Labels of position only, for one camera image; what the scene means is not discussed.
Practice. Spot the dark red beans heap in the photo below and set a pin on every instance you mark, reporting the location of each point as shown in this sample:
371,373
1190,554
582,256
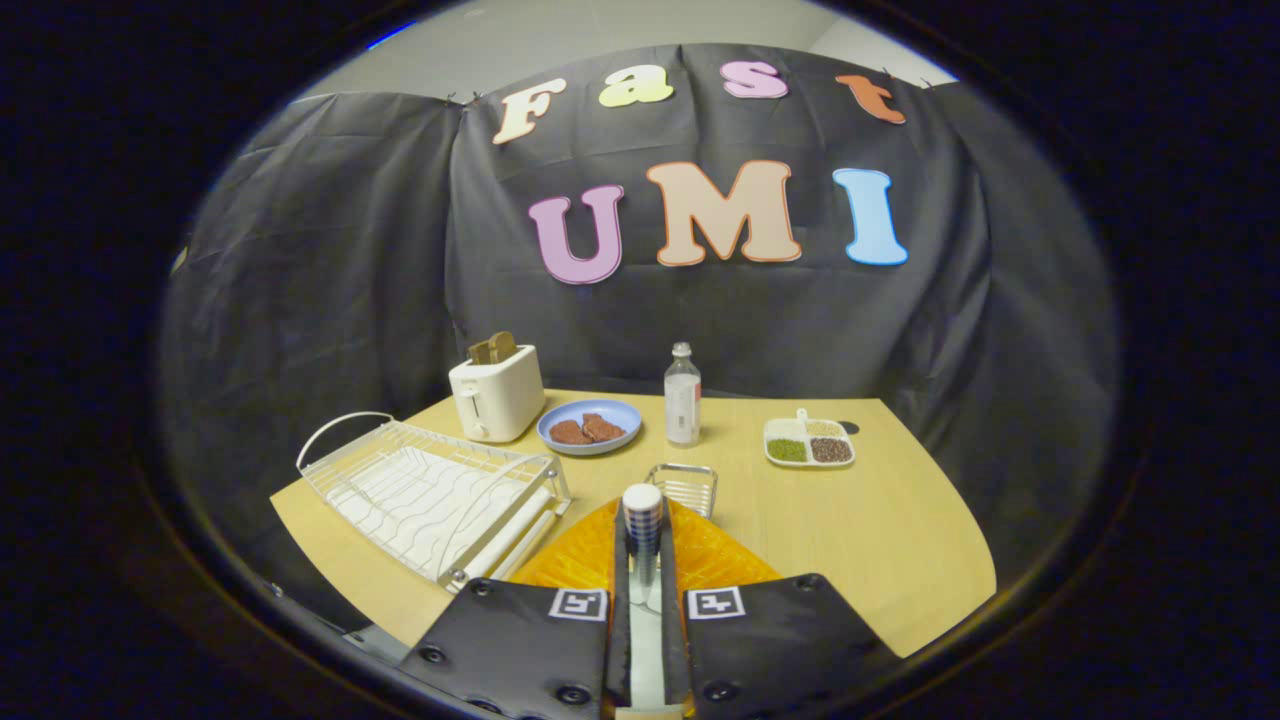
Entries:
831,450

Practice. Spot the clear plastic bottle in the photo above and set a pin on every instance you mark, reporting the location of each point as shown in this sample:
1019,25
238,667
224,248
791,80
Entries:
683,400

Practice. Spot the white divided tray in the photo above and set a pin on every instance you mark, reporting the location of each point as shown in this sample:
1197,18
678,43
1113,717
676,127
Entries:
808,440

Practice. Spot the green beans heap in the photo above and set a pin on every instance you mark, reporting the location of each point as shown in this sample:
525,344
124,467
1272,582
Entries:
787,451

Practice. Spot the brown toast slice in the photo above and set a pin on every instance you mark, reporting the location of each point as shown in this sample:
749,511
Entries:
481,352
504,345

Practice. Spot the blue plate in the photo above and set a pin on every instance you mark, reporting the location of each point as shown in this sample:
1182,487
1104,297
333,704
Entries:
560,415

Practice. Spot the white toaster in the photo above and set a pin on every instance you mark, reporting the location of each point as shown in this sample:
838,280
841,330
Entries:
500,395

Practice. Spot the black backdrop cloth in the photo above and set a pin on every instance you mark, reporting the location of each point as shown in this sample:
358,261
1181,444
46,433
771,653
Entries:
350,250

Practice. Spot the white grains heap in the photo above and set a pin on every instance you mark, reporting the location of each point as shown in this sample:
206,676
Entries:
785,429

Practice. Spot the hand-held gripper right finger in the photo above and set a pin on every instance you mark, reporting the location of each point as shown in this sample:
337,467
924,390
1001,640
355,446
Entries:
675,600

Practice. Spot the brown bread piece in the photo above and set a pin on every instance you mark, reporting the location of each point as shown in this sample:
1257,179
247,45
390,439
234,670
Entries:
569,433
603,427

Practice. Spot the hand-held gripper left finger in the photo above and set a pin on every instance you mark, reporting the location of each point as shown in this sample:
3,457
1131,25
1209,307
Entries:
622,600

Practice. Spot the beige grains heap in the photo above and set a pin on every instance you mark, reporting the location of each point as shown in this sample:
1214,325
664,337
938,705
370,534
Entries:
825,428

